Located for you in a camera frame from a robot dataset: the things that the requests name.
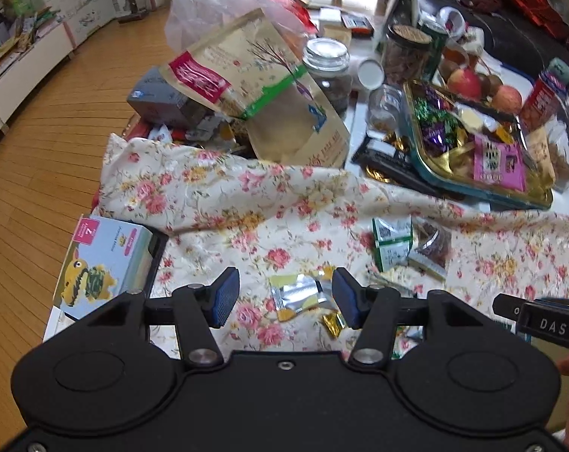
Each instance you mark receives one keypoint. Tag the white mug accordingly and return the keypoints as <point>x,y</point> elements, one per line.
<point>451,21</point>

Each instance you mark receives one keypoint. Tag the nut jar with gold lid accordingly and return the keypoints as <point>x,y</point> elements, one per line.
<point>404,54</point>

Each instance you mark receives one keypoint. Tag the pile of purple wrapped candies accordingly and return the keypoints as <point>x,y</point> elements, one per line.
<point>437,125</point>

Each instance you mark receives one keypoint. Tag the small glass jar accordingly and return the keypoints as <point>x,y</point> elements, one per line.
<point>384,108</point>

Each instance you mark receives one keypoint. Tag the pink snack packet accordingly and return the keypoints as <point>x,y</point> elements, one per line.
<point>498,162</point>

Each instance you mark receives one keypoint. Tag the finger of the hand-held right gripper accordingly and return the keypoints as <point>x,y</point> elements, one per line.
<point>506,306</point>

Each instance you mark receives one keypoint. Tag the open glass jar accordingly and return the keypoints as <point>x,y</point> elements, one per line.
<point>329,73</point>

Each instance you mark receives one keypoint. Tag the large kraft paper snack bag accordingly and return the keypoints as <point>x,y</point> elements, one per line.
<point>275,117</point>

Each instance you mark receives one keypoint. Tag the clear packet with brown snack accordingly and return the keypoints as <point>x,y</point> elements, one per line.
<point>432,245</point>

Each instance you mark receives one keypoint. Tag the grey cardboard box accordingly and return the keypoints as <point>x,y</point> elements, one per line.
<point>157,99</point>

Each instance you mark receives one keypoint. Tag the gold tin tray of candies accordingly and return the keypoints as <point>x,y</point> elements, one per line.
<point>458,172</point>

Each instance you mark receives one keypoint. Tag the clear plastic bag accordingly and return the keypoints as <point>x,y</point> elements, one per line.
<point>209,0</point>

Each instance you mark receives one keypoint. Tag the green and white snack packet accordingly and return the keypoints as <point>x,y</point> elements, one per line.
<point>391,242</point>

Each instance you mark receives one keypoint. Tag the gold candy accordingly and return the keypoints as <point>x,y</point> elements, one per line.
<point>333,324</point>

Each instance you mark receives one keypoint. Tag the white low cabinet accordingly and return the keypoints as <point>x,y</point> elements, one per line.
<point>16,75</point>

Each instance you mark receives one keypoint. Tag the pile of red packets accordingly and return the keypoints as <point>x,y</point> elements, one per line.
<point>529,2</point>

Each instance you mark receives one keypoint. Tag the silver and yellow snack packet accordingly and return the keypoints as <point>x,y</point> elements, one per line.
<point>297,295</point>

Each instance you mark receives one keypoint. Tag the red bottle with teal cap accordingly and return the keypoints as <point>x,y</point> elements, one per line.
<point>541,99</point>

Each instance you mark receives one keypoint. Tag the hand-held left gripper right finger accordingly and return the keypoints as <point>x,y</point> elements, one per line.
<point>345,301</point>

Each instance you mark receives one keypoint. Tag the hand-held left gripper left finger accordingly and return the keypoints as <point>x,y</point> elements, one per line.
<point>224,299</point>

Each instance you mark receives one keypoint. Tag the red apple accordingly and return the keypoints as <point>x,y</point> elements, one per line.
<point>506,99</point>
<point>464,84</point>

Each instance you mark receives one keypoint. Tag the white jar lid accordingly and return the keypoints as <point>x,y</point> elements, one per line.
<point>370,73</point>

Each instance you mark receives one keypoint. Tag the floral cloth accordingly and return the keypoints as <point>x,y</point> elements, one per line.
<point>246,207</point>

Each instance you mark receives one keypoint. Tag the green drink can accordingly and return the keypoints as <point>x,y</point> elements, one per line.
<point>436,44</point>

